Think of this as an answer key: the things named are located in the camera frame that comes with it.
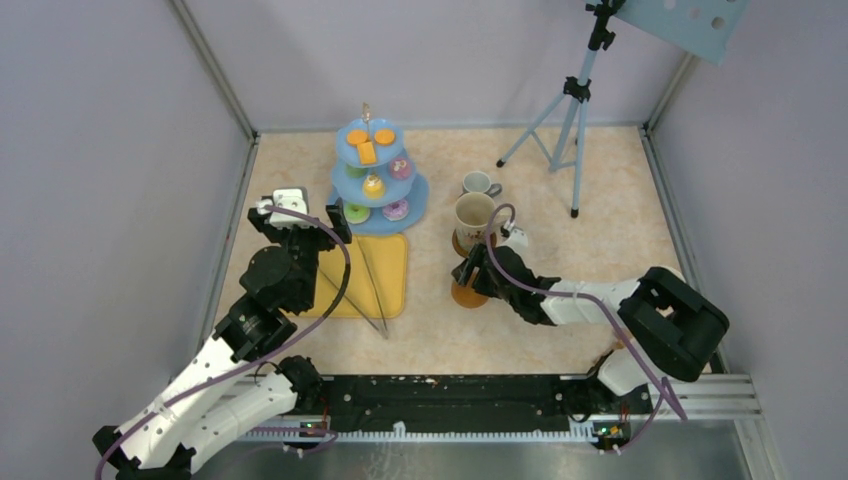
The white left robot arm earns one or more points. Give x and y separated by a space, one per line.
186 424

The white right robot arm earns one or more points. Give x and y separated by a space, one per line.
665 327

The cream cup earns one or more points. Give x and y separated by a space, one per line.
676 272
472 213

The blue three-tier cake stand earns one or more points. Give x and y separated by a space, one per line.
349 190

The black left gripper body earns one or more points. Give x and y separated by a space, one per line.
306 244

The green cupcake with topping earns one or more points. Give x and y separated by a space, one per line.
355 172

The yellow serving tray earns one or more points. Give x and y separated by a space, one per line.
388 260

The dark brown wooden saucer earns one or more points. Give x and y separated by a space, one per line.
458 246

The grey mug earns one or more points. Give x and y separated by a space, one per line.
480 182

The light brown wooden coaster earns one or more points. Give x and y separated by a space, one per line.
467 297

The light blue tripod stand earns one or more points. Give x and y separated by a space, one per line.
569 149

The yellow cupcake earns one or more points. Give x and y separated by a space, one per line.
373 187

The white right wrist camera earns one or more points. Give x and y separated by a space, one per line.
513 237

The purple donut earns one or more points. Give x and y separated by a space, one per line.
396 211

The light blue perforated panel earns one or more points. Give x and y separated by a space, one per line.
699 27

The green glazed donut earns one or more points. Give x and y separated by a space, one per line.
356 214

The cream cup front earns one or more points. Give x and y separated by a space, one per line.
676 272

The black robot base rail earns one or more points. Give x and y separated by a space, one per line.
537 394

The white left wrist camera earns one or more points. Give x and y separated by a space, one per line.
290 198

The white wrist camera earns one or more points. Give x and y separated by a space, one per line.
290 198
513 237

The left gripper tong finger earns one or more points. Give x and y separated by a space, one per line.
382 325
357 300

